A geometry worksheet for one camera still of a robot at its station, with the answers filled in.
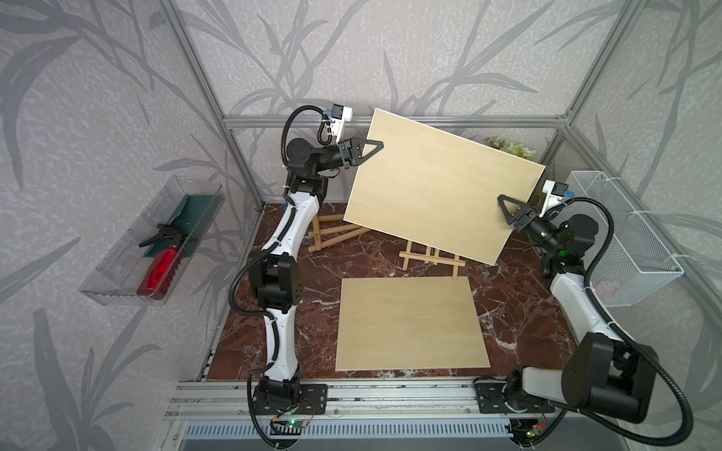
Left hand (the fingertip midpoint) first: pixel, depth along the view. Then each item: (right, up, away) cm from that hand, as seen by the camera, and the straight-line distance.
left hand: (383, 155), depth 67 cm
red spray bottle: (-47, -27, -8) cm, 55 cm away
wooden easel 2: (+15, -28, +27) cm, 42 cm away
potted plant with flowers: (+43, +9, +26) cm, 52 cm away
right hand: (+31, -10, +7) cm, 33 cm away
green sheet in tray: (-48, -15, +4) cm, 51 cm away
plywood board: (+2, -48, +22) cm, 53 cm away
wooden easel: (-25, -20, +39) cm, 50 cm away
